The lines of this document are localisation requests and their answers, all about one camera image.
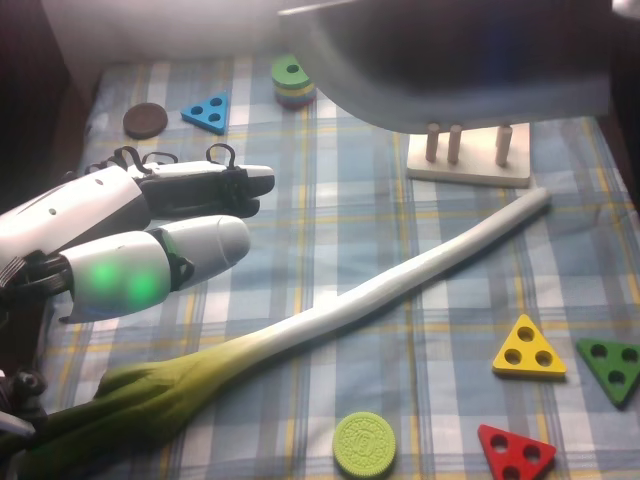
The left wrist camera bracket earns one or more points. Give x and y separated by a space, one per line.
22 395

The wooden peg board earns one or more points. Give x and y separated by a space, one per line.
470 172

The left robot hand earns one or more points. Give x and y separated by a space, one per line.
100 200

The green triangle block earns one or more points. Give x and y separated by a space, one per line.
612 367

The brown toy cookie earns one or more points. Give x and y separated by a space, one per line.
145 120

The green toy cookie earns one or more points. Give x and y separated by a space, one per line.
364 442

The red triangle block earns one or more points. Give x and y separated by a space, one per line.
515 457

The toy leek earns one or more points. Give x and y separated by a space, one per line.
350 300

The yellow triangle block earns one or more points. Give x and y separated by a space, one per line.
525 352

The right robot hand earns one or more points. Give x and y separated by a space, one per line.
631 5

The blue triangle block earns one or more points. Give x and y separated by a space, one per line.
205 117

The white backdrop board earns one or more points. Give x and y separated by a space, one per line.
150 30

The blue plaid table cloth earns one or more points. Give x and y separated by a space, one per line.
350 225

